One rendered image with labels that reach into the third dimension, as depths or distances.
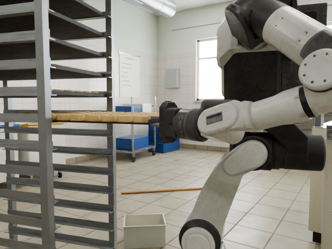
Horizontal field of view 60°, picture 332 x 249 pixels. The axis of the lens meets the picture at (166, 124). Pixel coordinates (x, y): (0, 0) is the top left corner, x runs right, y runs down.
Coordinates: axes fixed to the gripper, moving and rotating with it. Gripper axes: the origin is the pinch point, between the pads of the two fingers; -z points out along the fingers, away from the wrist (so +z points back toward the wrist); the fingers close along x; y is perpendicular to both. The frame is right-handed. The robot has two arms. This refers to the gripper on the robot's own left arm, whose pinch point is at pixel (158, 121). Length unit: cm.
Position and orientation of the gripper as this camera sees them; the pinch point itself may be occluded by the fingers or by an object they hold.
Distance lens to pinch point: 88.1
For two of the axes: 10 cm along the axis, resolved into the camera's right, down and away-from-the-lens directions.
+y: -7.3, 0.5, -6.8
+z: 6.8, 0.6, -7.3
